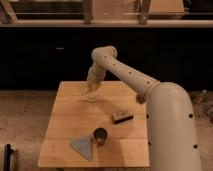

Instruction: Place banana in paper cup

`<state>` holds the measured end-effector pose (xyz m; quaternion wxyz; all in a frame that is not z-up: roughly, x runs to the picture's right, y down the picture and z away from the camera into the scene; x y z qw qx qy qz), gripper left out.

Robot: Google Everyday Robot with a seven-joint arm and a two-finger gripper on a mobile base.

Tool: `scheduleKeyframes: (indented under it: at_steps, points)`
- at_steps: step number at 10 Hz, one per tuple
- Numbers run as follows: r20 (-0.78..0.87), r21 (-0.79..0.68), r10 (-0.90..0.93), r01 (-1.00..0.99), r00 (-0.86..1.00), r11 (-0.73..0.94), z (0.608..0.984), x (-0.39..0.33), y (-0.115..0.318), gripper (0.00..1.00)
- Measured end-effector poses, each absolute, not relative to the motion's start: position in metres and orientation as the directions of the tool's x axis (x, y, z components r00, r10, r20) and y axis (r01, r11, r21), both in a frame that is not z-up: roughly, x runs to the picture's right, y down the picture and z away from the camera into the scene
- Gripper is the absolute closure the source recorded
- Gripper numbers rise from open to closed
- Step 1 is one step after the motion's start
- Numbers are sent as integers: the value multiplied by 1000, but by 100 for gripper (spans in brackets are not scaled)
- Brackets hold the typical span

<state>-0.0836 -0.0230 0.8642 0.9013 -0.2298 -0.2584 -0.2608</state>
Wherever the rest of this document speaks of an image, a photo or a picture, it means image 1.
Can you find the wooden shelf frame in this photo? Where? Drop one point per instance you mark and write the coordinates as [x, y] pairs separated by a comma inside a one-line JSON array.
[[107, 13]]

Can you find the black object at floor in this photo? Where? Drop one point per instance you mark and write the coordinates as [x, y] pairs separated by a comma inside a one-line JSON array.
[[8, 151]]

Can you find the wooden brush black bristles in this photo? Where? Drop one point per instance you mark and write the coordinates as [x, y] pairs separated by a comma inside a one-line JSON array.
[[121, 116]]

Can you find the wooden table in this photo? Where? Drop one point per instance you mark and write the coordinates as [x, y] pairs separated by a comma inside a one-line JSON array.
[[73, 116]]

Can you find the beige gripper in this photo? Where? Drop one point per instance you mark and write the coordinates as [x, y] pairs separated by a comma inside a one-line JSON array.
[[94, 79]]

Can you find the grey triangular cloth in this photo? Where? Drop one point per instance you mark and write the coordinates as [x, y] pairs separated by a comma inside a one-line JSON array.
[[83, 145]]

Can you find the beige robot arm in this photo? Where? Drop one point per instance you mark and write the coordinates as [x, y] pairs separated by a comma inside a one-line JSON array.
[[171, 129]]

